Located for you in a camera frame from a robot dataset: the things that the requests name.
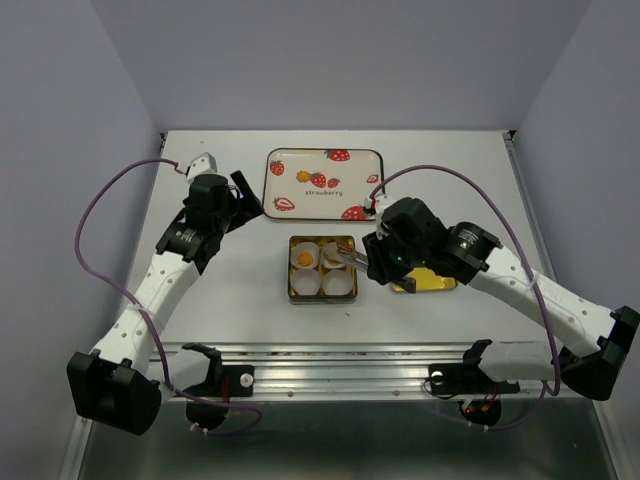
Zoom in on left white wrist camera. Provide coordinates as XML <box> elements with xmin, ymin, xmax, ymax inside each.
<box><xmin>175</xmin><ymin>152</ymin><xmax>218</xmax><ymax>184</ymax></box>

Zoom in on paper cup back right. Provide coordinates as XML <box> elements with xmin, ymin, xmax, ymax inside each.
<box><xmin>321</xmin><ymin>242</ymin><xmax>347</xmax><ymax>270</ymax></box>

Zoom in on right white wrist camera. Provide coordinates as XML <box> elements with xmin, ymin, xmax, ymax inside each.
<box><xmin>362</xmin><ymin>195</ymin><xmax>395</xmax><ymax>221</ymax></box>

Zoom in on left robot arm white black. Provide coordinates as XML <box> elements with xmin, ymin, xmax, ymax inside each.
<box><xmin>66</xmin><ymin>170</ymin><xmax>263</xmax><ymax>435</ymax></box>

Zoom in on square cookie tin base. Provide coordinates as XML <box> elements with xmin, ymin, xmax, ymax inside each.
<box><xmin>287</xmin><ymin>236</ymin><xmax>358</xmax><ymax>305</ymax></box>

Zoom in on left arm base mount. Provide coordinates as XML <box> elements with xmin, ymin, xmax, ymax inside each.
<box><xmin>169</xmin><ymin>343</ymin><xmax>262</xmax><ymax>436</ymax></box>

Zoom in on aluminium mounting rail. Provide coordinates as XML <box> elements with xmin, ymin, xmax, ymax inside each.
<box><xmin>79</xmin><ymin>341</ymin><xmax>611</xmax><ymax>401</ymax></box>

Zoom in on paper cup front left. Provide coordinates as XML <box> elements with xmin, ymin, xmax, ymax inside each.
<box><xmin>290</xmin><ymin>269</ymin><xmax>321</xmax><ymax>296</ymax></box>

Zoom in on gold tin lid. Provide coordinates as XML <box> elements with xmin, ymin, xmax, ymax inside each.
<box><xmin>391</xmin><ymin>268</ymin><xmax>458</xmax><ymax>293</ymax></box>

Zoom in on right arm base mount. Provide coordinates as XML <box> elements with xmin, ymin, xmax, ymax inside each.
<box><xmin>423</xmin><ymin>363</ymin><xmax>521</xmax><ymax>428</ymax></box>

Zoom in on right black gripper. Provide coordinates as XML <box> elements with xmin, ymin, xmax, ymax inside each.
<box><xmin>362</xmin><ymin>225</ymin><xmax>428</xmax><ymax>284</ymax></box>

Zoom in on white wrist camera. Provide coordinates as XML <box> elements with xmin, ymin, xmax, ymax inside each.
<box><xmin>175</xmin><ymin>152</ymin><xmax>218</xmax><ymax>184</ymax></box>
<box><xmin>362</xmin><ymin>195</ymin><xmax>395</xmax><ymax>221</ymax></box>

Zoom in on metal tongs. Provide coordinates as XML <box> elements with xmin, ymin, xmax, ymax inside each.
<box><xmin>341</xmin><ymin>246</ymin><xmax>369</xmax><ymax>274</ymax></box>

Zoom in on paper cup front right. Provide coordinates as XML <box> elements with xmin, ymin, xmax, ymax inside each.
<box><xmin>322</xmin><ymin>269</ymin><xmax>354</xmax><ymax>297</ymax></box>

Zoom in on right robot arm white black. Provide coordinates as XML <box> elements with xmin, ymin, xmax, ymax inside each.
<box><xmin>363</xmin><ymin>195</ymin><xmax>639</xmax><ymax>401</ymax></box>

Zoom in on paper cup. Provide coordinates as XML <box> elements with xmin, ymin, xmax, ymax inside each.
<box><xmin>322</xmin><ymin>269</ymin><xmax>354</xmax><ymax>297</ymax></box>
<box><xmin>290</xmin><ymin>269</ymin><xmax>321</xmax><ymax>296</ymax></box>
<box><xmin>321</xmin><ymin>242</ymin><xmax>347</xmax><ymax>270</ymax></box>
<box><xmin>290</xmin><ymin>241</ymin><xmax>320</xmax><ymax>269</ymax></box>

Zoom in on paper cup back left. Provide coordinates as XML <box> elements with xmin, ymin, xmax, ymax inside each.
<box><xmin>290</xmin><ymin>241</ymin><xmax>320</xmax><ymax>269</ymax></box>

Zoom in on strawberry pattern tray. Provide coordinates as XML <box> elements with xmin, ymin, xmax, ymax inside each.
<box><xmin>263</xmin><ymin>148</ymin><xmax>384</xmax><ymax>221</ymax></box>

